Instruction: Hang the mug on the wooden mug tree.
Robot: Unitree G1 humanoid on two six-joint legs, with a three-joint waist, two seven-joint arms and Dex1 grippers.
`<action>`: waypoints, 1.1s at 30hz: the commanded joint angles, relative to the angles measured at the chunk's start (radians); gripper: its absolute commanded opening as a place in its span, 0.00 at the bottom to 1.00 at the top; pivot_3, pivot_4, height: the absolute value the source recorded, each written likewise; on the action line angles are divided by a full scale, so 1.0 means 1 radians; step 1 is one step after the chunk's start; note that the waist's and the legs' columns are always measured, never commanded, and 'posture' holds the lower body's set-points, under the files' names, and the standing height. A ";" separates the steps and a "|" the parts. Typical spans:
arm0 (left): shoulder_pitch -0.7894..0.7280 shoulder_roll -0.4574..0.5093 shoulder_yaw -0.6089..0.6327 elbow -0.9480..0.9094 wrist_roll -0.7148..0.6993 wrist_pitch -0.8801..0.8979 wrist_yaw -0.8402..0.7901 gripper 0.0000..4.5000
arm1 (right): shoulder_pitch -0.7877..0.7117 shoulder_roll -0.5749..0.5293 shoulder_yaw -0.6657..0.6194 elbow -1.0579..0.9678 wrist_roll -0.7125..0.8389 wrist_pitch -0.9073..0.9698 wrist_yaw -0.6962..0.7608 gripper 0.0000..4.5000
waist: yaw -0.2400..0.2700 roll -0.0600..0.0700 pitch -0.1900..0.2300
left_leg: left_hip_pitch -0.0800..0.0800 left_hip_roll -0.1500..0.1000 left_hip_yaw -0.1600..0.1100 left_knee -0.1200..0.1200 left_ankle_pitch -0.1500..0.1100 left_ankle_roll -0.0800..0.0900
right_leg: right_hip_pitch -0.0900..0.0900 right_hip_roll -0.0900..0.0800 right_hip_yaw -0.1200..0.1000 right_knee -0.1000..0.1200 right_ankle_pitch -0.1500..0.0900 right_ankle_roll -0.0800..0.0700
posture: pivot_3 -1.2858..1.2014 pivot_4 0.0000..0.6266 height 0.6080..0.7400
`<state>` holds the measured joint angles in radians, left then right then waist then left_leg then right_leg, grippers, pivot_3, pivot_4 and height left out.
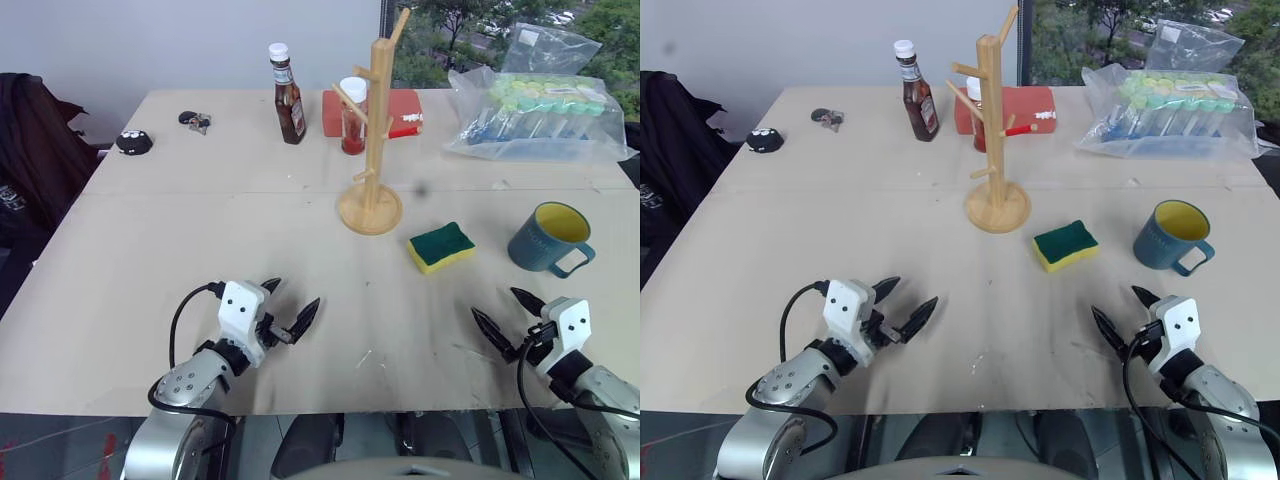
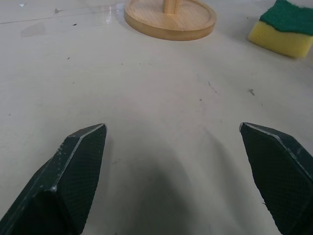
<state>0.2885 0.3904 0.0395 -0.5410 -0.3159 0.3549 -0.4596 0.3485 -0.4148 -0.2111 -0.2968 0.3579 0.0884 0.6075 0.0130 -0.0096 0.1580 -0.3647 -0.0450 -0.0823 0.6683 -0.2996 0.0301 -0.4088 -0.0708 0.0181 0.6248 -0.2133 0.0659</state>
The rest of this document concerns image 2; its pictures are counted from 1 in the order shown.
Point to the round wooden stand base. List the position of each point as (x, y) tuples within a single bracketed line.
[(171, 20)]

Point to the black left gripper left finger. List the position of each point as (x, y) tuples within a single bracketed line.
[(61, 186)]

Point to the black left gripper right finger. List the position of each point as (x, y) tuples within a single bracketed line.
[(281, 176)]

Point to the yellow and green sponge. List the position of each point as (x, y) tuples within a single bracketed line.
[(283, 31)]

